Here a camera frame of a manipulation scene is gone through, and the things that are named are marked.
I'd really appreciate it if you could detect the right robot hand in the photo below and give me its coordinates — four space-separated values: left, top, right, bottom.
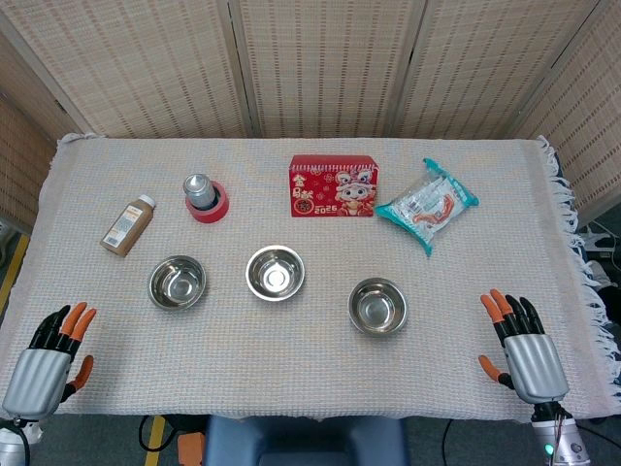
477 288 571 405

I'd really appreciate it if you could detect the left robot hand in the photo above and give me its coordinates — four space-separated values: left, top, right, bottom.
1 301 98 421

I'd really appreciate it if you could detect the stainless steel bowl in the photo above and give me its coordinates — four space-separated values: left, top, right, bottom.
245 245 307 303
147 254 208 311
347 277 409 335

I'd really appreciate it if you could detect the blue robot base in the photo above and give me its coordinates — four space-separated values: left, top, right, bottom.
202 415 409 466

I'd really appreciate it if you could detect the orange block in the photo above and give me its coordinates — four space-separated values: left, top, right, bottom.
176 430 208 466

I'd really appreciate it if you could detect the brown drink bottle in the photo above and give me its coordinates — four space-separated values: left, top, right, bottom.
99 194 157 258

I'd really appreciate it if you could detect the teal clear snack packet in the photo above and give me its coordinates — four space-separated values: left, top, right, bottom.
374 157 480 258

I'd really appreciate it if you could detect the woven bamboo screen panel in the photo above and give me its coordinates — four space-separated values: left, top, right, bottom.
227 0 429 140
387 0 605 140
0 28 62 234
511 0 621 225
0 0 256 140

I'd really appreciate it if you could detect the white woven tablecloth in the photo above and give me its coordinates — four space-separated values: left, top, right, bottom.
0 133 621 423

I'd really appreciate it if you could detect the red tape roll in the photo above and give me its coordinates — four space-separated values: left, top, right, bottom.
184 181 230 224

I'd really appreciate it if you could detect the silver metal can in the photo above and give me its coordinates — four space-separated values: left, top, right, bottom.
182 173 217 212

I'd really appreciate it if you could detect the red lion dance box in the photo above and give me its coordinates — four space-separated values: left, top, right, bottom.
288 154 378 218

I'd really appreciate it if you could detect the black cable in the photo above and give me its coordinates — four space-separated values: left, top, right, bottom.
139 415 162 453
439 418 456 466

